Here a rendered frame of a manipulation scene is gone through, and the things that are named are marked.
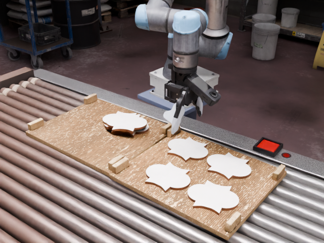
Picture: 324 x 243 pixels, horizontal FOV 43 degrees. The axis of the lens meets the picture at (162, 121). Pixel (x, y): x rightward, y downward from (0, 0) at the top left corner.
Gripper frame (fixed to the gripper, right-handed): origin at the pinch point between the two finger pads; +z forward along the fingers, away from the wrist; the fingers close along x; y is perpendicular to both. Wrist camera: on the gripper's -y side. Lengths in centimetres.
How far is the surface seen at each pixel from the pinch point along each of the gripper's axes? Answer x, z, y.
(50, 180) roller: 36.3, 11.5, 24.9
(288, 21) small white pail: -433, 80, 141
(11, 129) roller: 27, 11, 59
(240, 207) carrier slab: 14.2, 9.0, -27.3
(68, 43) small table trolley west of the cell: -191, 82, 298
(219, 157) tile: -1.7, 8.0, -11.0
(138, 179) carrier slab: 22.0, 9.0, 2.1
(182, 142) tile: -1.7, 8.0, 3.2
